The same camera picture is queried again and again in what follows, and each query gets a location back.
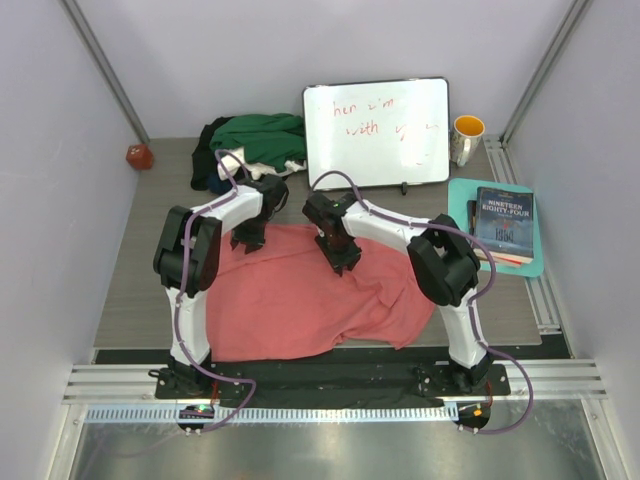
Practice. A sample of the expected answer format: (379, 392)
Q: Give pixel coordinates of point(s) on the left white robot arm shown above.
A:
(187, 261)

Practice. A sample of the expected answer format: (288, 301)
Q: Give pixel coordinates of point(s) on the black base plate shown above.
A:
(345, 378)

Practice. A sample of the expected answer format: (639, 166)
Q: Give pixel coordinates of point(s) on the green t shirt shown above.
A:
(271, 140)

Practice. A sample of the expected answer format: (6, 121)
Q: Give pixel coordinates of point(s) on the red cube eraser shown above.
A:
(140, 157)

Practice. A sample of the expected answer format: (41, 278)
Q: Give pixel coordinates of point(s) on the black t shirt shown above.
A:
(204, 166)

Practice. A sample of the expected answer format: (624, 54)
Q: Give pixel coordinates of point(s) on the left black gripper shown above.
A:
(252, 242)

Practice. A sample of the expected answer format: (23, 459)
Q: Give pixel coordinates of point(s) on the blue 1984 book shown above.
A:
(505, 221)

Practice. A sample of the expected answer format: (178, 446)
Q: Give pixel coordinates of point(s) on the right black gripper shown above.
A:
(349, 259)

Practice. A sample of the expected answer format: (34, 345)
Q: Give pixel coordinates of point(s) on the white t shirt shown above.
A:
(230, 164)

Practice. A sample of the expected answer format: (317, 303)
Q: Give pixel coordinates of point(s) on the teal tray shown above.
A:
(460, 191)

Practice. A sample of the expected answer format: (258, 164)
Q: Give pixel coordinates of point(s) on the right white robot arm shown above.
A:
(444, 265)

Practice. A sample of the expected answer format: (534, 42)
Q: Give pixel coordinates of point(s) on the pink t shirt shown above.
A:
(285, 302)

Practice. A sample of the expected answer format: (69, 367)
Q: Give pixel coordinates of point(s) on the yellow white mug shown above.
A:
(466, 135)

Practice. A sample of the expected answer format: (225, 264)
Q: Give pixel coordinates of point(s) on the white dry-erase board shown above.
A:
(385, 133)

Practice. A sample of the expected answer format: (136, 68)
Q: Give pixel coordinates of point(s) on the white slotted cable duct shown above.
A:
(183, 413)

